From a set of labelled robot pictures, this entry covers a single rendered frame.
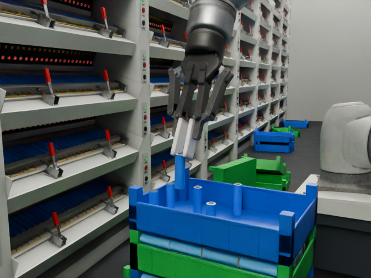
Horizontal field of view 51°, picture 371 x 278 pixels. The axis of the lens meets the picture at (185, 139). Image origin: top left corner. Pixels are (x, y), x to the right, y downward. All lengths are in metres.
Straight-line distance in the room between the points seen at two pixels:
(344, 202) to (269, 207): 0.43
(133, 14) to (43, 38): 0.47
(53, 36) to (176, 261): 0.63
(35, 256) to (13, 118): 0.36
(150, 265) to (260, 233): 0.23
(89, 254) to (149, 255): 0.59
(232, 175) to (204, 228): 1.13
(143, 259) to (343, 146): 0.75
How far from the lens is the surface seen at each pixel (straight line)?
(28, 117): 0.97
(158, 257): 0.73
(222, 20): 0.74
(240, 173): 1.83
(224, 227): 0.64
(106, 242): 1.38
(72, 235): 1.18
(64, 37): 1.08
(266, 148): 3.19
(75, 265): 1.26
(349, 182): 1.29
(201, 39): 0.73
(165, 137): 1.65
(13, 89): 1.02
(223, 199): 0.85
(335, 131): 1.27
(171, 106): 0.72
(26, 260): 1.07
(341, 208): 1.22
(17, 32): 0.96
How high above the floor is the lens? 0.60
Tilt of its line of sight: 9 degrees down
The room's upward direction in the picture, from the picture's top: straight up
